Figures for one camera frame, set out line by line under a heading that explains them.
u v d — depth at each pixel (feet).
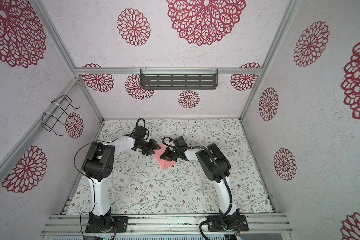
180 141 2.73
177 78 3.02
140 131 2.79
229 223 2.09
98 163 1.81
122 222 2.45
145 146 2.89
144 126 3.19
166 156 2.88
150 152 3.05
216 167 1.82
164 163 3.11
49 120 2.39
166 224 2.47
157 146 3.12
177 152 2.86
